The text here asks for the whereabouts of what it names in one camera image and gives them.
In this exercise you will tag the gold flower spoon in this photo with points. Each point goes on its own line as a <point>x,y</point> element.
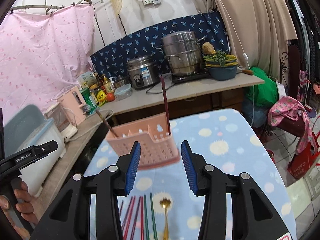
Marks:
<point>166,203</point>

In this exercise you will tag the bright red chopstick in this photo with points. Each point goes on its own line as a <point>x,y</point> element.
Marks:
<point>128,221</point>

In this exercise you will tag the black induction cooktop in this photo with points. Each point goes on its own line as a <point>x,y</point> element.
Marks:
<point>177,78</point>

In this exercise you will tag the grey kitchen counter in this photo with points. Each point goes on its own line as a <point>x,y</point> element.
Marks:
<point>140,99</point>

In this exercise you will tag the green chopstick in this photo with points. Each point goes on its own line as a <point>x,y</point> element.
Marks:
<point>153,218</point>
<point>146,227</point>

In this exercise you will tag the red tomato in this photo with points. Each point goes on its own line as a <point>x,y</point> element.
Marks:
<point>110,97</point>

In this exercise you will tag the beige hanging curtain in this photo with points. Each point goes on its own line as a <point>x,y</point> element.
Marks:
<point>259,31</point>

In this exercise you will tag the yellow oil bottle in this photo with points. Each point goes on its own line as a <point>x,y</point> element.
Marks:
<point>108,85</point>

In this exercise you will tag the small lidded pot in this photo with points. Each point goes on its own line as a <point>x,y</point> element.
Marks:
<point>120,81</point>

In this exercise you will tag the clear food container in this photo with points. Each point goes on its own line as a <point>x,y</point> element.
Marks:
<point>123,92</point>

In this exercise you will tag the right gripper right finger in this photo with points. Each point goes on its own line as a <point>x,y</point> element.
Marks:
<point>254,216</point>

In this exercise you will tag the wall power socket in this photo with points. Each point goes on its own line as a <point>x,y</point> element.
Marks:
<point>154,2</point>

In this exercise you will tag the brown chopstick gold band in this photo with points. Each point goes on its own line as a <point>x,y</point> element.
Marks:
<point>106,123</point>

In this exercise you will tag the green bag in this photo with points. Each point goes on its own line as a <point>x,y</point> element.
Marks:
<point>265,94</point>

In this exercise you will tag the green canister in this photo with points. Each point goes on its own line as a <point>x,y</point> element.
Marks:
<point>91,103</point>

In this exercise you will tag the dark red patterned chopstick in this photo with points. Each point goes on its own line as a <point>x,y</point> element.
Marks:
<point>121,208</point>

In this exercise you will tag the navy floral cloth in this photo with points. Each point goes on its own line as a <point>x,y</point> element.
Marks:
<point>112,60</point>

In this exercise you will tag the pink perforated utensil holder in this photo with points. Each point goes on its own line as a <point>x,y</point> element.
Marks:
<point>157,144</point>

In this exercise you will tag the maroon chopstick dark band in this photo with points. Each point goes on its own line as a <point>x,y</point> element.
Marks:
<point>135,219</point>

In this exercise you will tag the red wavy chopstick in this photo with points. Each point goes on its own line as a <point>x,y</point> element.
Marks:
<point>141,218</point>

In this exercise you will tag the white bin teal lid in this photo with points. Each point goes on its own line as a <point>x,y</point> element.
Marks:
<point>27,128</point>

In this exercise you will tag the person left hand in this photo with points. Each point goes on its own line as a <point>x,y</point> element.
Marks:
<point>25,208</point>

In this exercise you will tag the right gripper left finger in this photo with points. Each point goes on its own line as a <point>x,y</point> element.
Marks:
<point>68,215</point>

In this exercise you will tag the red shopping bag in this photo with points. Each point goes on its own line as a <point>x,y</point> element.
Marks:
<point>300,164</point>

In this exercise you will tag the dark maroon wavy chopstick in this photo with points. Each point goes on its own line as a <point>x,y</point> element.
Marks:
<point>165,104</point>

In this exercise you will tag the blue basin with vegetables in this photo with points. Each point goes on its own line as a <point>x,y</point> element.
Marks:
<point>221,66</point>

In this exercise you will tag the blue planet-print tablecloth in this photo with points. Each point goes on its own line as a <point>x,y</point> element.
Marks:
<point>225,139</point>

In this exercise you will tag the silver rice cooker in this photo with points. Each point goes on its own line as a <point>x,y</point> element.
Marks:
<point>143,72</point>

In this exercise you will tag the pink dotted curtain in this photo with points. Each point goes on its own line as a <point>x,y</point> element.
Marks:
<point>43,55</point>

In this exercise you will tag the dark brown-red chopstick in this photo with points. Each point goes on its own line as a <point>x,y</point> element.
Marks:
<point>126,214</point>

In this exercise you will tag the wooden side counter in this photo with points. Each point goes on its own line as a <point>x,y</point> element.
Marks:
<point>79,153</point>

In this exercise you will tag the pink floral cloth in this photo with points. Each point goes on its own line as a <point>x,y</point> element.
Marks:
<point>291,110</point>

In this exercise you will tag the yellow snack packet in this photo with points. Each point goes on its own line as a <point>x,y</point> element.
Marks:
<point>101,97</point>

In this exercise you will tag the stainless steel steamer pot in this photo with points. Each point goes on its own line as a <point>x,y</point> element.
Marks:
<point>182,50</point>

